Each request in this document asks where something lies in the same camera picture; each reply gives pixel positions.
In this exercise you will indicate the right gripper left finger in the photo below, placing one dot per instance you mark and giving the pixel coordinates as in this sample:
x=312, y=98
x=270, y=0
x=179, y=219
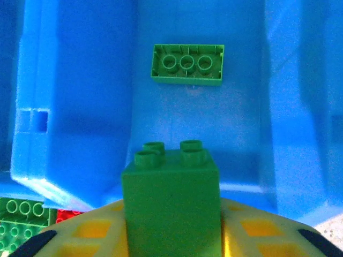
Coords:
x=88, y=235

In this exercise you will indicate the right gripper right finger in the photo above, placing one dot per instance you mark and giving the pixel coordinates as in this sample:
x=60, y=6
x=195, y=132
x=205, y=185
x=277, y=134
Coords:
x=268, y=235

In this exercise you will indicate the red lego brick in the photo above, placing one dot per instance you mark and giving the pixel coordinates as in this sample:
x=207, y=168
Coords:
x=67, y=215

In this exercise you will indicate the green wide lego brick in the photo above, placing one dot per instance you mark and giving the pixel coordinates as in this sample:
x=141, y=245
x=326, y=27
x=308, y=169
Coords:
x=18, y=235
x=24, y=207

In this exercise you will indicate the tall green lego brick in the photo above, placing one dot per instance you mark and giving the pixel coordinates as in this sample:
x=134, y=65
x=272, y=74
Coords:
x=171, y=203

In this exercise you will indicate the blue three-compartment bin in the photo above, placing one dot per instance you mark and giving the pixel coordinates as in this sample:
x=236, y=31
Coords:
x=80, y=80

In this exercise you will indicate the green long lego brick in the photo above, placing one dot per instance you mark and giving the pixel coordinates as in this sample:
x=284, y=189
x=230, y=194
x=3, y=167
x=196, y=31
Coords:
x=187, y=64

